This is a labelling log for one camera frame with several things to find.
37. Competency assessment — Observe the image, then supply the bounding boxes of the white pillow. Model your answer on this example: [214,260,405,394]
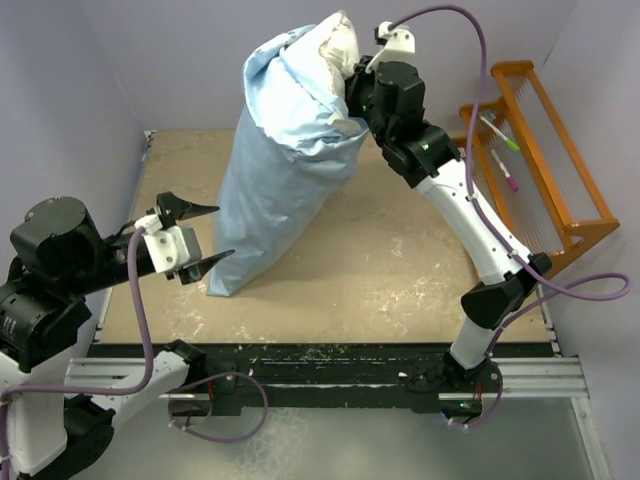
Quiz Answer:
[314,10,359,97]

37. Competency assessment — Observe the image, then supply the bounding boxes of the light blue pillowcase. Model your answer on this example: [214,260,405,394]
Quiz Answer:
[208,24,368,297]

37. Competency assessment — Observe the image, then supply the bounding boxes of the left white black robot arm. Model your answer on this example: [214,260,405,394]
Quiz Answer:
[1,192,218,479]

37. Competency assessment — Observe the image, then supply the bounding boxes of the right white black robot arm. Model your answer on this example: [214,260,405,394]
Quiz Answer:
[346,55,552,391]

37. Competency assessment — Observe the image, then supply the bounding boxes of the orange wooden tiered rack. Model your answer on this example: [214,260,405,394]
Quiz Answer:
[471,60,620,277]

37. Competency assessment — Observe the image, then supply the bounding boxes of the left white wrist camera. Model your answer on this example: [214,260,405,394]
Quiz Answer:
[134,214,202,273]

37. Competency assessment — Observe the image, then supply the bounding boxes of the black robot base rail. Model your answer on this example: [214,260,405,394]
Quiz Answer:
[179,343,501,415]

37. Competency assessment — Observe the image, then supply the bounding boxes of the aluminium extrusion frame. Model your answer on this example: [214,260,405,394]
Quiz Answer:
[37,129,611,480]

